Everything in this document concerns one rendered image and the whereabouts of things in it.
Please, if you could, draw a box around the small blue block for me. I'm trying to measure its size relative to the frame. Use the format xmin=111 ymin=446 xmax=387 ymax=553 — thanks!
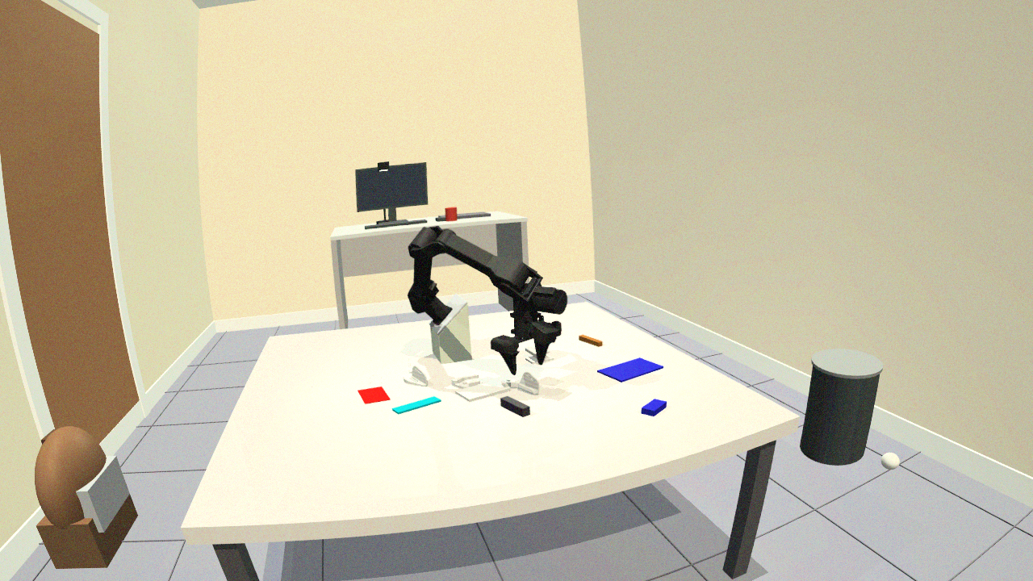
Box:
xmin=641 ymin=399 xmax=667 ymax=416

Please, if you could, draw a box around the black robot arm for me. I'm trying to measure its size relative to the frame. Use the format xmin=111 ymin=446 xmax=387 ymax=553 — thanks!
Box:
xmin=408 ymin=226 xmax=568 ymax=345

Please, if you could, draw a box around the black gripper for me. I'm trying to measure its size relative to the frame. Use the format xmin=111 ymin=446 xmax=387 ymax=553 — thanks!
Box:
xmin=490 ymin=310 xmax=552 ymax=375

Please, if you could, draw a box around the cyan flat plate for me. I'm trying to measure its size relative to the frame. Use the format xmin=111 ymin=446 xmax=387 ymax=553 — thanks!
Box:
xmin=392 ymin=396 xmax=441 ymax=415

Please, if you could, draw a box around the small orange bar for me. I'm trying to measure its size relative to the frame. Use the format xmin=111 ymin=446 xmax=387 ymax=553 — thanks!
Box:
xmin=580 ymin=334 xmax=603 ymax=347

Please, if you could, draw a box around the blue flat rectangular plate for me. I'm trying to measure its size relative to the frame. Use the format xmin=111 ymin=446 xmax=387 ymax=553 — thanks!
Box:
xmin=597 ymin=357 xmax=663 ymax=383

